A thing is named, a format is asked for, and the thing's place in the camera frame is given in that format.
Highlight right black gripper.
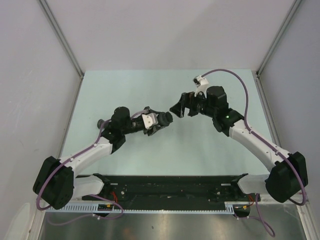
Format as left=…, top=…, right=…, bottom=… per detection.
left=170, top=88, right=216, bottom=119

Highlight black threaded adapter ring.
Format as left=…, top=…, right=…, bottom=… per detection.
left=163, top=111, right=174, bottom=126

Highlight black corrugated hose with nut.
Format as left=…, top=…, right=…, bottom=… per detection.
left=96, top=111, right=172, bottom=131

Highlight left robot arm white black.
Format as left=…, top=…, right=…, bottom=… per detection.
left=32, top=106, right=173, bottom=211

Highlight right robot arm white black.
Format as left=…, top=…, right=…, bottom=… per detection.
left=169, top=86, right=308, bottom=203

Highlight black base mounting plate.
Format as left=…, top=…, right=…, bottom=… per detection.
left=79, top=174, right=263, bottom=212

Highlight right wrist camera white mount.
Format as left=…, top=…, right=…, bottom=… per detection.
left=193, top=75, right=209, bottom=97

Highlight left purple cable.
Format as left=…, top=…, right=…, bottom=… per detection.
left=36, top=111, right=151, bottom=226

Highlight grey slotted cable duct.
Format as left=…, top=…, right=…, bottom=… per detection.
left=46, top=202, right=235, bottom=215

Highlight left aluminium frame post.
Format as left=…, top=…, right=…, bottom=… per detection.
left=36, top=0, right=84, bottom=80

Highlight aluminium frame post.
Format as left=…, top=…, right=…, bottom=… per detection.
left=255, top=0, right=305, bottom=78
left=36, top=0, right=84, bottom=80

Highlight right aluminium frame post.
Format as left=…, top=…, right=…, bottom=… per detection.
left=255, top=0, right=305, bottom=78

